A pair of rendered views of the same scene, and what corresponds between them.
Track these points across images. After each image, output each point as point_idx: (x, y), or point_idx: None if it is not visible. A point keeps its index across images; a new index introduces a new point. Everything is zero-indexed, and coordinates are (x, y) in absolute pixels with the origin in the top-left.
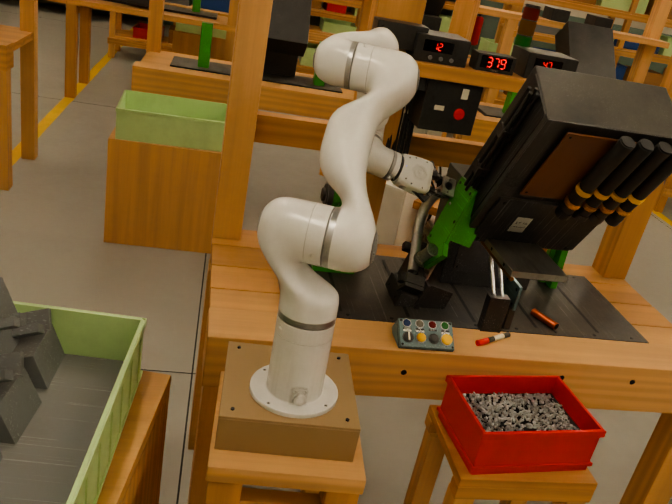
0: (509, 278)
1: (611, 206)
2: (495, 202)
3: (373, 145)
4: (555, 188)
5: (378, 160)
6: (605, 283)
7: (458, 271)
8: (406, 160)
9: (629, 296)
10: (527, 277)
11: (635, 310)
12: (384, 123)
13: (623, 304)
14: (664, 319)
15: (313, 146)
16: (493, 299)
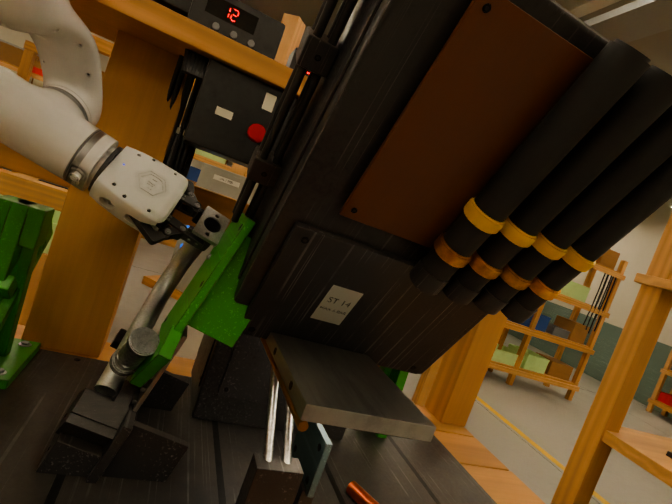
0: (297, 423)
1: (530, 269)
2: (285, 239)
3: (46, 99)
4: (418, 209)
5: (48, 128)
6: (445, 431)
7: (228, 399)
8: (127, 156)
9: (478, 453)
10: (343, 423)
11: (494, 478)
12: (37, 6)
13: (476, 467)
14: (534, 495)
15: (25, 168)
16: (263, 472)
